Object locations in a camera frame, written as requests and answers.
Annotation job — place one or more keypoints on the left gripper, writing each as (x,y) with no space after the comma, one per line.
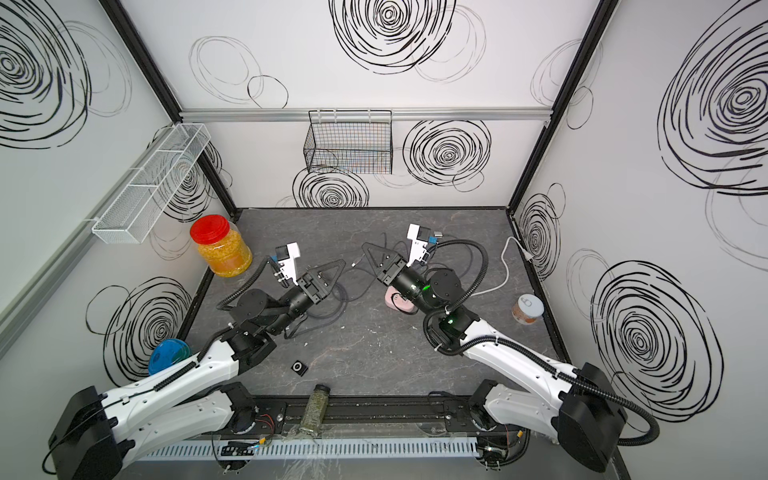
(310,291)

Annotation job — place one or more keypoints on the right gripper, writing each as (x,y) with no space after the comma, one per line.
(392,268)

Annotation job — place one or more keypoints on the pink power strip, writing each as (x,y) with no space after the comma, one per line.
(395,301)

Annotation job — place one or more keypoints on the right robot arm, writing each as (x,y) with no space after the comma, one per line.
(452,329)

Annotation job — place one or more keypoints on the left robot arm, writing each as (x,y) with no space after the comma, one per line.
(100,433)

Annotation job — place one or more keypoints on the black mp3 player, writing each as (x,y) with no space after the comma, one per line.
(299,367)

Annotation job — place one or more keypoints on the red lid corn jar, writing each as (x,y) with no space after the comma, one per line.
(221,245)

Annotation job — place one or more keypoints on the white lid jar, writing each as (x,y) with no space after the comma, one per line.
(528,309)

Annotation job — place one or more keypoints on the glass spice bottle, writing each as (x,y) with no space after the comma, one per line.
(315,410)

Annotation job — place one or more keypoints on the blue lid jar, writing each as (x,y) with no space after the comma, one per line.
(168,353)

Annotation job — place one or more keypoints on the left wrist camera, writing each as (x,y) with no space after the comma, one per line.
(283,263)

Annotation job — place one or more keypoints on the black wire basket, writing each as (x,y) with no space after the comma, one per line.
(356,147)

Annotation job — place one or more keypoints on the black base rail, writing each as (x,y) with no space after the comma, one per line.
(360,411)

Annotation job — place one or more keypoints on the white slotted cable duct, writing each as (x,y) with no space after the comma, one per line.
(311,449)

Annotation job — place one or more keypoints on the aluminium wall rail back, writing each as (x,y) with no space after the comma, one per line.
(367,114)

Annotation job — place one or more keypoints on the aluminium wall rail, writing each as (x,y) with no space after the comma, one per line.
(367,114)
(24,307)

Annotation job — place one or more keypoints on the white wire shelf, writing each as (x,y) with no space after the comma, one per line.
(154,182)

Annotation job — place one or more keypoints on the aluminium wall rail left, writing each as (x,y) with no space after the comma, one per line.
(24,307)

